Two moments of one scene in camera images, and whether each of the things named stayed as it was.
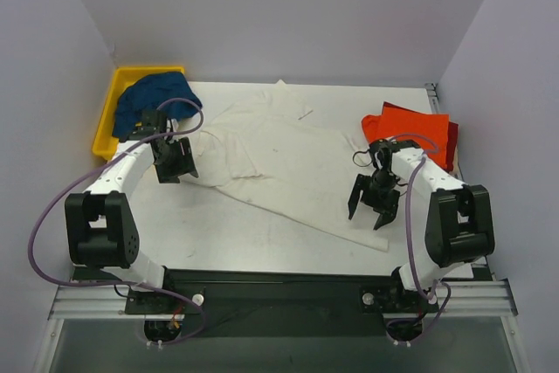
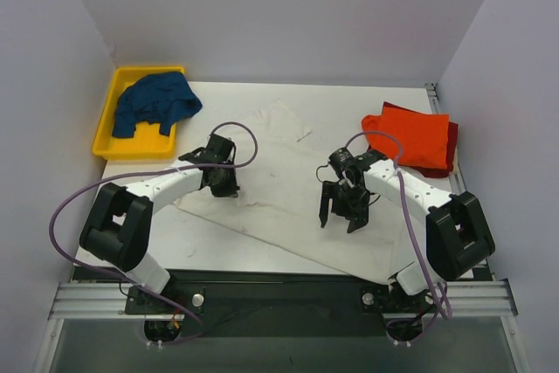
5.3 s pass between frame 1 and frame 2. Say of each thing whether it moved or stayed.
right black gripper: moved
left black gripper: moved
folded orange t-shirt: stayed
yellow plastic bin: stayed
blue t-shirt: stayed
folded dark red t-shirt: stayed
